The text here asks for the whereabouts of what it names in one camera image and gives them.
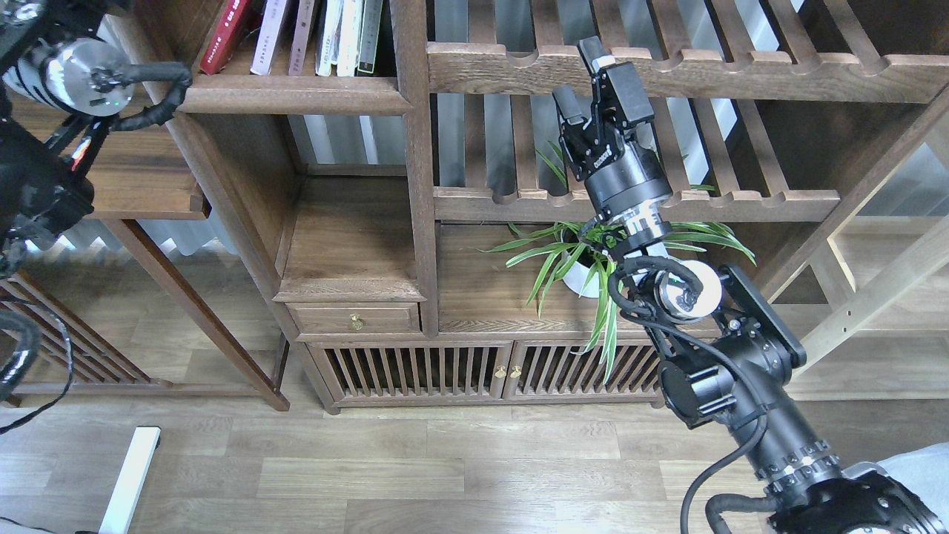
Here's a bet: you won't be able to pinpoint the white plant pot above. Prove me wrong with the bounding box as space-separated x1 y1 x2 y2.
561 250 603 300

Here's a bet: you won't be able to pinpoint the green spider plant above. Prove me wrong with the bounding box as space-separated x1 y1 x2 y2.
478 141 755 383

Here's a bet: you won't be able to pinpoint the white metal bar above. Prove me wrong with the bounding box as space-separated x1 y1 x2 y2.
98 426 162 533

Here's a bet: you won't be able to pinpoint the light wooden shelf unit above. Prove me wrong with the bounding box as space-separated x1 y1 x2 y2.
738 102 947 400

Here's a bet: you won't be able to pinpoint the red book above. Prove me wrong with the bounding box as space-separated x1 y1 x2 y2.
199 1 259 75

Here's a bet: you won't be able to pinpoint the white thick book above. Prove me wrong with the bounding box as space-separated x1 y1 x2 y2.
250 0 291 76

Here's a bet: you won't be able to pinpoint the dark wooden bookshelf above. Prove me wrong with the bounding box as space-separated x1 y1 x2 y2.
96 0 949 416

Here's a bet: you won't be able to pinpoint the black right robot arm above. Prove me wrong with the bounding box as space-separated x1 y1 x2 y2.
555 36 947 533

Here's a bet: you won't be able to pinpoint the white upright book middle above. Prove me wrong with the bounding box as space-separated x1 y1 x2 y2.
336 0 365 77

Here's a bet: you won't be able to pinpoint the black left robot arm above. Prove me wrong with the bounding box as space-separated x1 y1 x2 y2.
1 1 192 280

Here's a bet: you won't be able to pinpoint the dark upright book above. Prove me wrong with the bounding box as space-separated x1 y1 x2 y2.
356 0 384 76

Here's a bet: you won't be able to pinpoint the white upright book left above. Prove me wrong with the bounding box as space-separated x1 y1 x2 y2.
315 0 345 76

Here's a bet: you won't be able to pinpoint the person leg grey trousers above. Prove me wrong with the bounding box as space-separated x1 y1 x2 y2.
876 442 948 523

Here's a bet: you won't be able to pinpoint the maroon book with white characters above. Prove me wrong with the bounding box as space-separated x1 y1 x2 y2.
288 0 319 76

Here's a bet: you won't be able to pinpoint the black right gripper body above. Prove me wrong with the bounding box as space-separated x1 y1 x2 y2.
560 63 672 220

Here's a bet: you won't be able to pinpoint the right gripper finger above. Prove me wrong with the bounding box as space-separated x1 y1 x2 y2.
552 85 584 125
578 35 616 75

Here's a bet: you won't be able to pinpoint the white upright book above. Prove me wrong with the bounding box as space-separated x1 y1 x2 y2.
336 0 365 77
315 0 345 76

